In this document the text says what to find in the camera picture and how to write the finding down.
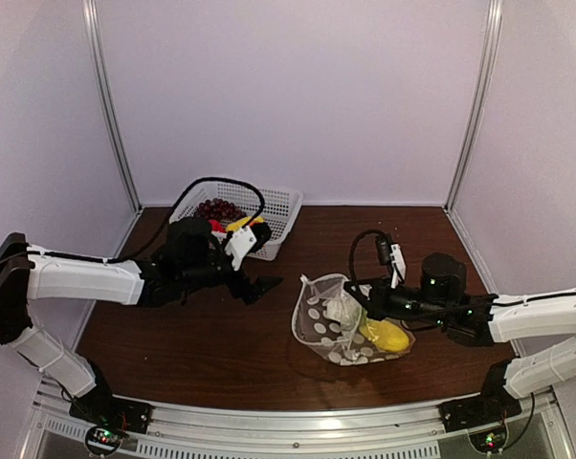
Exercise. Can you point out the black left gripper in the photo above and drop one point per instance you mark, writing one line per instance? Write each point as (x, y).
(255, 289)

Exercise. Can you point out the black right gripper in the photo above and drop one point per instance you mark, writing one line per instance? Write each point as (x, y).
(376, 305)

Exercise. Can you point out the yellow fake banana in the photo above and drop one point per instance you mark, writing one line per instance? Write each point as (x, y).
(243, 222)

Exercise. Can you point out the yellow fake lemon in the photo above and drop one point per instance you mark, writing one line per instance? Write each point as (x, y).
(385, 335)

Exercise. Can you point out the clear zip top bag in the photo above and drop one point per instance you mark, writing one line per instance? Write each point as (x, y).
(326, 320)

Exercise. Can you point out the red fake food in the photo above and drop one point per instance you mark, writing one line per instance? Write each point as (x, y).
(216, 227)

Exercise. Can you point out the purple fake grapes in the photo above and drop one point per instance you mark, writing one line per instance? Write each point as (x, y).
(218, 209)

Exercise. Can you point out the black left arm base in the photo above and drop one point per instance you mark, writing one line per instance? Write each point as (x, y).
(101, 408)

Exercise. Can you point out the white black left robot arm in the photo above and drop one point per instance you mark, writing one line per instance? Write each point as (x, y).
(30, 274)

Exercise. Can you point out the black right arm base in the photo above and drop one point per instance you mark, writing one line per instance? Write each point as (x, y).
(479, 410)

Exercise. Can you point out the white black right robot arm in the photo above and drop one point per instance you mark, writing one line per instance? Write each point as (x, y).
(496, 319)

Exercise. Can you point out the white plastic perforated basket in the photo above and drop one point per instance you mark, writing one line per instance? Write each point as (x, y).
(282, 206)

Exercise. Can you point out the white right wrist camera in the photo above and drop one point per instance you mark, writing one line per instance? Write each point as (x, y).
(390, 255)

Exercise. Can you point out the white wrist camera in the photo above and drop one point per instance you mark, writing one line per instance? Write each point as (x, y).
(245, 240)
(390, 255)

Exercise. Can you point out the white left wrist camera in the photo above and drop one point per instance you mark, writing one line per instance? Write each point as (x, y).
(245, 240)

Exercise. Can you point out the aluminium front rail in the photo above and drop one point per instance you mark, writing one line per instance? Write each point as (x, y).
(400, 431)

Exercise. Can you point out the right aluminium corner post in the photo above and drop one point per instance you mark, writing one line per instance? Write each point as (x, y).
(486, 67)

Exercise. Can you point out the aluminium corner post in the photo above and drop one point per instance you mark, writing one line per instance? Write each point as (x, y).
(108, 109)
(486, 67)

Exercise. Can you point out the left aluminium corner post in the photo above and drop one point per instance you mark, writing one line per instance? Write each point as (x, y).
(108, 109)

